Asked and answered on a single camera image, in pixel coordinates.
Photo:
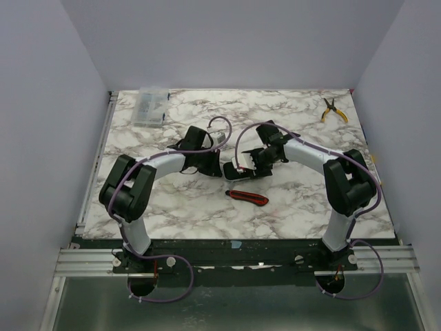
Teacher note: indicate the red black utility knife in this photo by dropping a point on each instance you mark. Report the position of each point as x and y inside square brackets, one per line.
[249, 197]

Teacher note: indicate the black grey umbrella case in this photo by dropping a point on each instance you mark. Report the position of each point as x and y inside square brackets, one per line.
[233, 174]

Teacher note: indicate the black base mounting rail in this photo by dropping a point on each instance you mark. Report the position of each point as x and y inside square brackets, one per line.
[172, 263]

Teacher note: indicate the clear plastic parts box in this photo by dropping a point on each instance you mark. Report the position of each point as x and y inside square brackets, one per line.
[151, 107]

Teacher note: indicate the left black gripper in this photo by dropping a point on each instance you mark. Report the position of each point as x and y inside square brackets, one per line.
[209, 163]

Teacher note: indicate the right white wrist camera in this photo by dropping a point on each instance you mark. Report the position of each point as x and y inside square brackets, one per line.
[243, 162]

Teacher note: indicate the yellow handled pliers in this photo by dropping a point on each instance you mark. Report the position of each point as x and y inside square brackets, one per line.
[332, 108]

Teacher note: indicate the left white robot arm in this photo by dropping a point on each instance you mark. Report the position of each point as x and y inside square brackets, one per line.
[127, 189]

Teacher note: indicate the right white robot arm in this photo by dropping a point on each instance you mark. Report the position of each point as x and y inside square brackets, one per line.
[351, 188]

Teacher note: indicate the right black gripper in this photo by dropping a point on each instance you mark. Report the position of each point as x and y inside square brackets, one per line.
[257, 160]

